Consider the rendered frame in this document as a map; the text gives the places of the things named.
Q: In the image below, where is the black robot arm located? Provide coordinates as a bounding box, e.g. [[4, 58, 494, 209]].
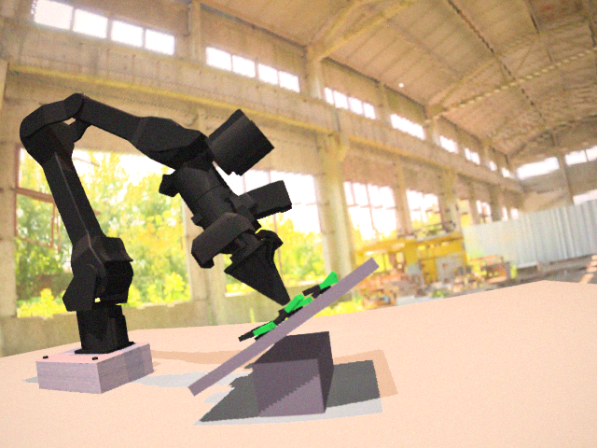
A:
[[20, 93, 292, 355]]

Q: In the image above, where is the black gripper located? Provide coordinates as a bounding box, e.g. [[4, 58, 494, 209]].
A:
[[191, 185, 290, 306]]

